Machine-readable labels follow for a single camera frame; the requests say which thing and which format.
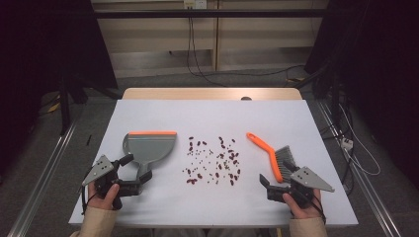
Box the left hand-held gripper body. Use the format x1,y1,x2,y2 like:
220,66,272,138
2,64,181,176
81,154,142,210

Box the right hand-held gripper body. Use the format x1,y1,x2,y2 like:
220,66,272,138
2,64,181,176
266,166,336,209

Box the orange hand brush grey bristles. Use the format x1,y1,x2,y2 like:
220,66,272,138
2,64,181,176
245,131,299,185

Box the grey dustpan with orange edge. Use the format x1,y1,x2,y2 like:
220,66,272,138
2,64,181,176
122,130,178,180

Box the red beans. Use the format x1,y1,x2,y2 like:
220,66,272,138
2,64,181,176
182,135,242,187

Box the person's left hand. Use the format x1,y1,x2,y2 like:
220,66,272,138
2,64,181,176
86,182,122,211

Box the person's right hand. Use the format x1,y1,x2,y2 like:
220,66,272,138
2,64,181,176
282,188,325,220

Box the black metal stand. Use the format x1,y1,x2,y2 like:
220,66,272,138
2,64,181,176
57,74,73,136

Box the white board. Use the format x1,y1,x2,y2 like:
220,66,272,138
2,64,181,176
68,99,360,228

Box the wooden table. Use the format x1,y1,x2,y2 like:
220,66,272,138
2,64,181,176
122,87,303,102

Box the black curtain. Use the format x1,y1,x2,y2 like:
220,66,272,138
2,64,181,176
0,0,119,179
303,0,419,191

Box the black horizontal bar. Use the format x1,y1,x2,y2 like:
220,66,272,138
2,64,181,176
93,9,330,20

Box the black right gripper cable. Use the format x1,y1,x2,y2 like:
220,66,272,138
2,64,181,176
312,194,328,225

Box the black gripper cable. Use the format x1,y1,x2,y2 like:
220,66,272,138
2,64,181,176
312,194,328,225
80,186,100,215

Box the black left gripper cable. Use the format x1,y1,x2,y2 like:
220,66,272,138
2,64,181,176
80,186,100,215

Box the metal floor rail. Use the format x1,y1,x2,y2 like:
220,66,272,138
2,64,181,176
315,99,402,237
7,120,79,237

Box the white cable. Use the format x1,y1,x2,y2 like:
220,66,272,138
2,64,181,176
338,103,382,177

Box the black hanging cable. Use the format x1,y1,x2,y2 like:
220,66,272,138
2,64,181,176
186,16,228,88

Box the white wall socket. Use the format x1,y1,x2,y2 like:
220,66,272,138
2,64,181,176
183,0,209,10

